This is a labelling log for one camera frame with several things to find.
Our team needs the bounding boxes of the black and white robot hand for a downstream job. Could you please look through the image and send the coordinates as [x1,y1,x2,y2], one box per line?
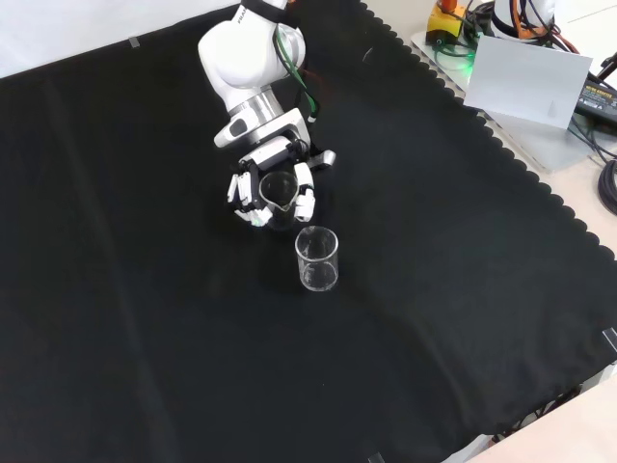
[226,137,317,229]

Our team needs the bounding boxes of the clear glass beaker white print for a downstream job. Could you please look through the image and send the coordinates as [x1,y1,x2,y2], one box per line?
[257,170,298,232]
[294,225,340,293]

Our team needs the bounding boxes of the black bench cloth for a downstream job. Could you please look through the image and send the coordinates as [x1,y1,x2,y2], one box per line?
[0,0,617,463]

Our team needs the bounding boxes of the yellow stop button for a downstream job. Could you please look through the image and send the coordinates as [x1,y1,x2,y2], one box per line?
[427,0,468,43]

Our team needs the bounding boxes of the black power adapter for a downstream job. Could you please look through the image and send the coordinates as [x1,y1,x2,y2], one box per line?
[572,79,617,118]

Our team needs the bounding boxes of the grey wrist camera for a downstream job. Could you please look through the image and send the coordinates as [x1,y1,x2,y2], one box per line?
[308,149,337,172]

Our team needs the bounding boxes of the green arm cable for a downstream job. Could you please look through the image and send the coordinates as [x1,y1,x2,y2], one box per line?
[271,22,320,123]

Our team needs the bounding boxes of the black coiled cable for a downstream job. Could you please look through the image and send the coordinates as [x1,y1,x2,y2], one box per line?
[597,158,617,216]

